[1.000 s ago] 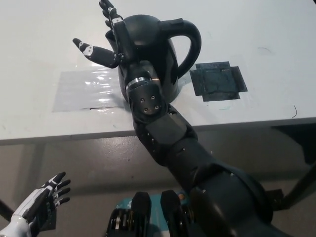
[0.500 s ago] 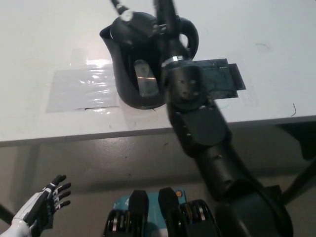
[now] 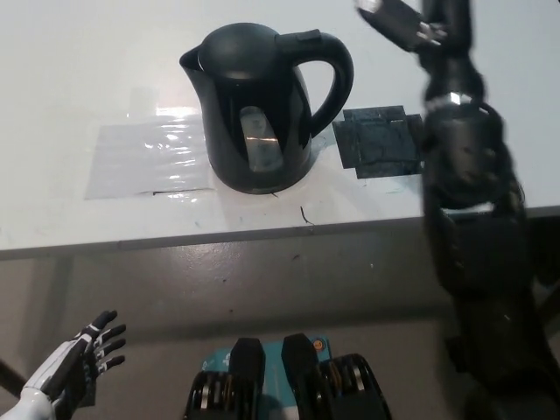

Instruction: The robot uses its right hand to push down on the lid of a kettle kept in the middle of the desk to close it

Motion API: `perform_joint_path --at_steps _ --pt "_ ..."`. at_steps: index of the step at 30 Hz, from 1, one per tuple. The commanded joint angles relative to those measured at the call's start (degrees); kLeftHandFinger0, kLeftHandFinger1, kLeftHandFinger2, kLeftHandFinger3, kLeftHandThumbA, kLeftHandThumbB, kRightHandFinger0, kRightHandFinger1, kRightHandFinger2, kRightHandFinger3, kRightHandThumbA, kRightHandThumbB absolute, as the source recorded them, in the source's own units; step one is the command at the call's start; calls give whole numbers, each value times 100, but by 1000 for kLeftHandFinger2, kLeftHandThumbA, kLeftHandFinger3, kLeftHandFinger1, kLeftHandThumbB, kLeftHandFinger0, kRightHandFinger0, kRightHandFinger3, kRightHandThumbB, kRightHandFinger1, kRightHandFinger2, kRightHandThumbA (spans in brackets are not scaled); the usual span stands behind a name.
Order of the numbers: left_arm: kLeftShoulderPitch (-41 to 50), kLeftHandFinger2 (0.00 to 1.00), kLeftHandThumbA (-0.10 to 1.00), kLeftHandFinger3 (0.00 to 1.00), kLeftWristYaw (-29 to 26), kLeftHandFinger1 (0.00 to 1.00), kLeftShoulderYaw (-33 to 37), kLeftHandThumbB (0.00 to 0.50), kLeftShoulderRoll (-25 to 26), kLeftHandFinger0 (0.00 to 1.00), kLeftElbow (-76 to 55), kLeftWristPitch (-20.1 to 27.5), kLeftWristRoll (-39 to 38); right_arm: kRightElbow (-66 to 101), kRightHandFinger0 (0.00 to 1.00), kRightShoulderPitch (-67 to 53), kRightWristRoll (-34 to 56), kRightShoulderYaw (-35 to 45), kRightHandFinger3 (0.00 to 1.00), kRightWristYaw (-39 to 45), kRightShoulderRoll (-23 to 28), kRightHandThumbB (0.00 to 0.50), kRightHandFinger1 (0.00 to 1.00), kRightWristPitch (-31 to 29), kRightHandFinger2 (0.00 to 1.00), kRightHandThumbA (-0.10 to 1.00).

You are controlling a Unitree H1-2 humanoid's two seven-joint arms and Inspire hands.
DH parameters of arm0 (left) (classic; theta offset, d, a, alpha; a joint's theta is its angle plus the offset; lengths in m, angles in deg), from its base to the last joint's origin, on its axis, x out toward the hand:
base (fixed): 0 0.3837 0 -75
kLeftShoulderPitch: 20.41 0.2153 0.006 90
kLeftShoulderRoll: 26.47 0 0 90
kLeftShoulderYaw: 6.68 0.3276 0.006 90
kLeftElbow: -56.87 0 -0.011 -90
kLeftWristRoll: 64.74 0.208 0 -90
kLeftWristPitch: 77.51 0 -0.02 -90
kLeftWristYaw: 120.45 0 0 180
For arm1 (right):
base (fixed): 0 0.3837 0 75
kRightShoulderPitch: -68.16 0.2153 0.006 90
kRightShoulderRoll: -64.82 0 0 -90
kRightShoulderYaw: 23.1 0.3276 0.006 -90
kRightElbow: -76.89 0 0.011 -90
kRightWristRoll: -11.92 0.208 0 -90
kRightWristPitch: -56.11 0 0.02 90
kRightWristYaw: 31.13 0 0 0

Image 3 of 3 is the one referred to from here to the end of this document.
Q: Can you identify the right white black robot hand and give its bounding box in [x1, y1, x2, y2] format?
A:
[356, 0, 450, 53]

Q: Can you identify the black electric kettle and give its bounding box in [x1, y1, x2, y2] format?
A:
[179, 22, 355, 196]

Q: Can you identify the clear glossy tape sheet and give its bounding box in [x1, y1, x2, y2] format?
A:
[85, 115, 218, 202]

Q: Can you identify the black tape patch on desk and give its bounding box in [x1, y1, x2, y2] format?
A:
[332, 104, 428, 180]

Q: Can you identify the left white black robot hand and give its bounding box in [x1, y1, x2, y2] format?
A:
[21, 310, 128, 406]

